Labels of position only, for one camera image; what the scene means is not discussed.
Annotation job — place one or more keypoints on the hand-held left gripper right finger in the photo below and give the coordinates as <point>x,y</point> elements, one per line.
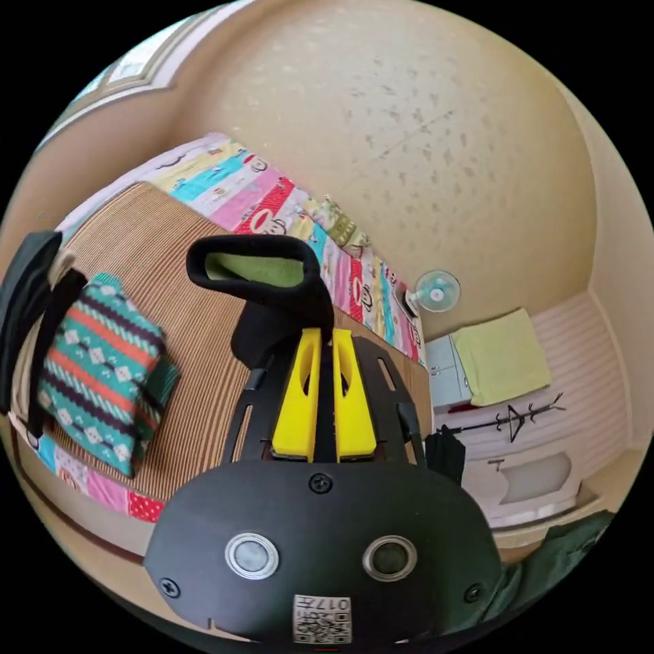
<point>355,414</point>

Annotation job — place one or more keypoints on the grey cupboard with yellow cloth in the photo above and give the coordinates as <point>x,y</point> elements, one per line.
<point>498,357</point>

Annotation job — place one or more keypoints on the bed with woven mat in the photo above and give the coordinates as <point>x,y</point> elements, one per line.
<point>194,327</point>

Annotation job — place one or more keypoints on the person's body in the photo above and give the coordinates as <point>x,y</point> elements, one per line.
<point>557,567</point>

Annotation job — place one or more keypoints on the small patterned cushion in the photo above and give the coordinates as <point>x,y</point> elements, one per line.
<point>341,225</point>

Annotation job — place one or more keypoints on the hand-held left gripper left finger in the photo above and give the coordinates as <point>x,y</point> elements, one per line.
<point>294,409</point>

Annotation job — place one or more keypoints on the small round fan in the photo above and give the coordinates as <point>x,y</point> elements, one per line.
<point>437,292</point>

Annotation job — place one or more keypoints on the black long sleeve shirt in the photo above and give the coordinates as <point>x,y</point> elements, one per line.
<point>265,327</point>

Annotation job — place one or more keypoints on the pile of clothes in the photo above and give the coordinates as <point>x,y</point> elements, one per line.
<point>97,378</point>

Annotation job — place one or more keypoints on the black coat rack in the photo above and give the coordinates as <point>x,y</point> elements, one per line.
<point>511,420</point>

